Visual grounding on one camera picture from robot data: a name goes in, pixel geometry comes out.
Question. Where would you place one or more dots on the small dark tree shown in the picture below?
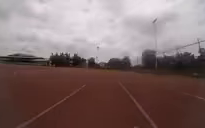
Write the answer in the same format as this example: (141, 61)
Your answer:
(91, 62)

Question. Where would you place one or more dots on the wide dark tree clump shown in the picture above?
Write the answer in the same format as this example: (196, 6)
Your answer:
(61, 60)

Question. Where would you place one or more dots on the tall grey building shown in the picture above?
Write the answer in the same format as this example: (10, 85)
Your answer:
(148, 60)

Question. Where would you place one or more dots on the dark trees and buildings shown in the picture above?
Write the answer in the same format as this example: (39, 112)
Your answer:
(183, 61)

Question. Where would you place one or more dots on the low flat-roofed building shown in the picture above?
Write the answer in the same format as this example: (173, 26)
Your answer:
(20, 59)

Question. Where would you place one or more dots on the utility pole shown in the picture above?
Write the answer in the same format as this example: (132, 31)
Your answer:
(199, 45)

